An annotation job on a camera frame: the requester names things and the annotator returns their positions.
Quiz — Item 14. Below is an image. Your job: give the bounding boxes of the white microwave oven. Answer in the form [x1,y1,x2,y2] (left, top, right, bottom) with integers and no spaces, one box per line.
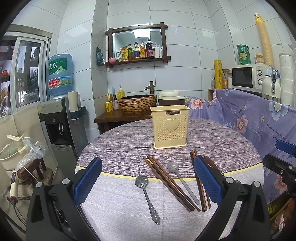
[231,63,271,94]

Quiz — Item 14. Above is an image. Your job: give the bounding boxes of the yellow roll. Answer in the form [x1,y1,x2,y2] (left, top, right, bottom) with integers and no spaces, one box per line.
[214,59,223,89]

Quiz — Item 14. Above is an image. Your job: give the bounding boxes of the steel spoon patterned handle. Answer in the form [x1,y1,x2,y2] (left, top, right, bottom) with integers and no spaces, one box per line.
[134,175,161,225]

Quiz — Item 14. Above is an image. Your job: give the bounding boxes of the wooden framed mirror shelf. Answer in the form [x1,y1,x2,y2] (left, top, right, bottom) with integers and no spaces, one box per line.
[105,22,171,68]

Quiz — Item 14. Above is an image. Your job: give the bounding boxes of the purple striped tablecloth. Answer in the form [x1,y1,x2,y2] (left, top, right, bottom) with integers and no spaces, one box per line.
[77,118,264,240]

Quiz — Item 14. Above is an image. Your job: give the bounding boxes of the water dispenser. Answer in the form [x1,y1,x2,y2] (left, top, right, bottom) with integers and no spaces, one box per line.
[42,96,88,177]

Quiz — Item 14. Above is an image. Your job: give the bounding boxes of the blue water jug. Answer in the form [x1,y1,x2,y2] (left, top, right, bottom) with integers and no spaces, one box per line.
[47,54,73,97]

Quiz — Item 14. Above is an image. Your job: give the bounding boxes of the green instant noodle cups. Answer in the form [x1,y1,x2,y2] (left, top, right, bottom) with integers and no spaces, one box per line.
[236,44,251,65]

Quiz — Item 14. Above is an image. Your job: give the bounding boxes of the white brown rice cooker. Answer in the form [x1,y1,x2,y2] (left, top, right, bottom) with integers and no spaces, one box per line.
[158,90,186,106]

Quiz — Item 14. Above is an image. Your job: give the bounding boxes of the purple floral cloth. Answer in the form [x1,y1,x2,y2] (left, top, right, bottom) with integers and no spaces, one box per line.
[186,88,295,203]

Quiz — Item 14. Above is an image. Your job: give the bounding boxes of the white cup stack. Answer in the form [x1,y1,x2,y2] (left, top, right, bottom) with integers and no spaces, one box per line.
[278,53,295,106]

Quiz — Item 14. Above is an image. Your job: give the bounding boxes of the stack of paper cups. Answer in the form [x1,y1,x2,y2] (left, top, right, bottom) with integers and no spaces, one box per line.
[254,13,274,67]

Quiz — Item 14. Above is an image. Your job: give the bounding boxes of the bronze faucet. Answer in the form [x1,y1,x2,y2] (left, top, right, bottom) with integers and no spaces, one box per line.
[144,81,155,94]

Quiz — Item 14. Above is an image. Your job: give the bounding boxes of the small wooden stool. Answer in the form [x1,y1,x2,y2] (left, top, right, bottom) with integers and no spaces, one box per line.
[16,158,47,185]

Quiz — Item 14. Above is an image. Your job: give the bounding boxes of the brown wooden chopstick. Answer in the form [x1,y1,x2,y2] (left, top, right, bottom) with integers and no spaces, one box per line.
[143,156,201,212]
[193,149,212,209]
[204,156,223,174]
[191,150,207,212]

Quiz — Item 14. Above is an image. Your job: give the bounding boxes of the yellow mug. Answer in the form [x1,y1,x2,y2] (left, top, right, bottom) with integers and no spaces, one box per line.
[105,101,114,112]

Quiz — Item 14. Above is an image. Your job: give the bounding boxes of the dark wooden counter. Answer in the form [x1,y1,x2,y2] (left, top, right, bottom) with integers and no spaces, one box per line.
[94,110,151,134]

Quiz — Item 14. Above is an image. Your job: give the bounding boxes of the yellow soap bottle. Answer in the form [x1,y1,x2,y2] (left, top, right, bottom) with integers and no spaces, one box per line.
[116,85,125,99]

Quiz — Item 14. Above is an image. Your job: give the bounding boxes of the dark soy sauce bottle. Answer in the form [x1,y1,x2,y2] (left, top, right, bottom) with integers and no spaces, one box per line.
[145,39,155,59]

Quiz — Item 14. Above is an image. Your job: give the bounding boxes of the woven basket sink bowl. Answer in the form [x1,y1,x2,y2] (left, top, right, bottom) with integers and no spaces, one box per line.
[118,94,157,113]

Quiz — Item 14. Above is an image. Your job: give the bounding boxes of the beige plastic utensil holder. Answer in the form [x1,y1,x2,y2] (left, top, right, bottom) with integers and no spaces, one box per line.
[150,105,190,149]

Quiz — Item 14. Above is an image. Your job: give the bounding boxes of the white electric pot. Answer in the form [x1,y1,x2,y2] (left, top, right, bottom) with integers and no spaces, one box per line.
[0,135,31,174]

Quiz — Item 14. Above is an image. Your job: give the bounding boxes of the grey translucent plastic spoon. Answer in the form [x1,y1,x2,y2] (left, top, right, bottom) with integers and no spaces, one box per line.
[166,161,201,205]

